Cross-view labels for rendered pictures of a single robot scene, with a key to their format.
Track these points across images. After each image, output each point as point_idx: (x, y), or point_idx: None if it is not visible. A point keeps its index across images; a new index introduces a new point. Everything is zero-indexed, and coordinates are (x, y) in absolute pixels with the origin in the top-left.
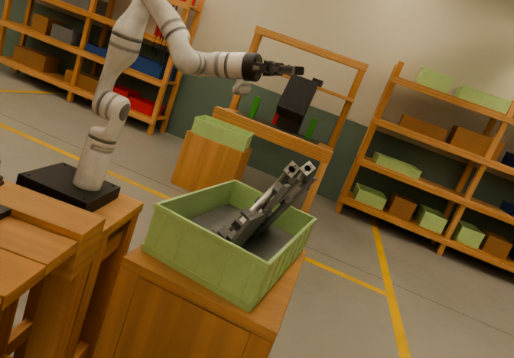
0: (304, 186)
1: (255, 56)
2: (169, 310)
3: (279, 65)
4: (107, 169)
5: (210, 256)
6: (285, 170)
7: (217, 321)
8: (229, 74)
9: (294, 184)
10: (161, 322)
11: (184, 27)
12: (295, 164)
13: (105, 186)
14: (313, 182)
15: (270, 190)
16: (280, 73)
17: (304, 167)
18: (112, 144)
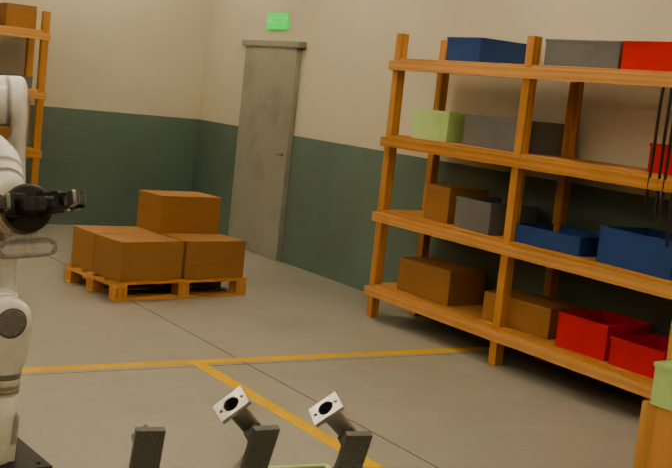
0: (338, 455)
1: (12, 189)
2: None
3: (43, 196)
4: (17, 429)
5: None
6: (216, 408)
7: None
8: (4, 228)
9: (251, 441)
10: None
11: (4, 167)
12: (243, 392)
13: (20, 461)
14: (362, 445)
15: (239, 460)
16: (3, 209)
17: (318, 406)
18: (1, 381)
